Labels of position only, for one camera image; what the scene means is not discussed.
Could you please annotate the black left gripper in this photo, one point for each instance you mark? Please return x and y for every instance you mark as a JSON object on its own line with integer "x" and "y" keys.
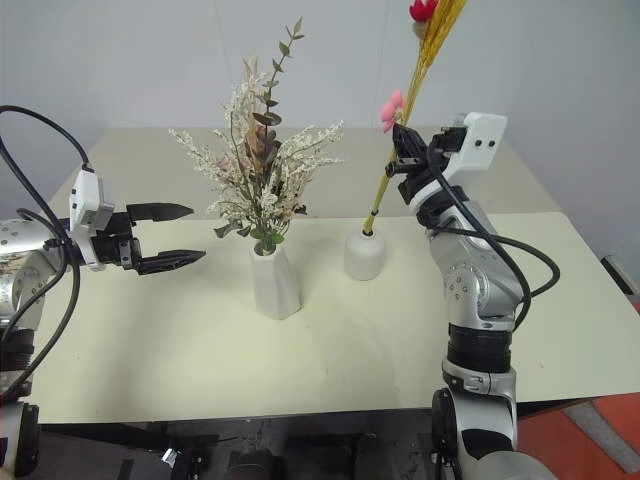
{"x": 112, "y": 247}

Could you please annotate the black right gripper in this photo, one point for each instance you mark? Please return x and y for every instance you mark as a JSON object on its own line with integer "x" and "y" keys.
{"x": 440, "y": 150}

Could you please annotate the yellow wheat flower bouquet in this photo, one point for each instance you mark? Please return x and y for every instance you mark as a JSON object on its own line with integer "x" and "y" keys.
{"x": 434, "y": 35}

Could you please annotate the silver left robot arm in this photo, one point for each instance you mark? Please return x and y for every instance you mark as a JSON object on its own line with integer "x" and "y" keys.
{"x": 22, "y": 280}

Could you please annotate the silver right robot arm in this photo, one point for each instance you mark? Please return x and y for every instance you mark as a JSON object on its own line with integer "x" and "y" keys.
{"x": 475, "y": 285}

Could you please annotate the white dried flower bouquet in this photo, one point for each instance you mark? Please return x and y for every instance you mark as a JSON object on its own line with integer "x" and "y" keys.
{"x": 260, "y": 165}

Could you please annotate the round white vase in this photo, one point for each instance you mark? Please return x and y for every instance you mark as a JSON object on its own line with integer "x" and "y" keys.
{"x": 365, "y": 257}

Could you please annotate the tall faceted white vase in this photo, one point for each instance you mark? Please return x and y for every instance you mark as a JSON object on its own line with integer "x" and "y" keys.
{"x": 275, "y": 285}

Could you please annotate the dark rounded shape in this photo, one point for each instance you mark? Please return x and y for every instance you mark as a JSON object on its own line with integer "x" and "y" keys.
{"x": 257, "y": 465}

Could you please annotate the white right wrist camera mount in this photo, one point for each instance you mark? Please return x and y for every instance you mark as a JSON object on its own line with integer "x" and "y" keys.
{"x": 480, "y": 145}

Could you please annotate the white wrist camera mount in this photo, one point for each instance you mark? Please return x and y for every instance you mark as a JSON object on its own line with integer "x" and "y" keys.
{"x": 480, "y": 145}
{"x": 87, "y": 200}

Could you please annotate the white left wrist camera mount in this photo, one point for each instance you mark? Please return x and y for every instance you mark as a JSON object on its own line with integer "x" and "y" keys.
{"x": 87, "y": 200}

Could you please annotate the grey metal frame bar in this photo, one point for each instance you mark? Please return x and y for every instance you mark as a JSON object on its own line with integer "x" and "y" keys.
{"x": 622, "y": 277}

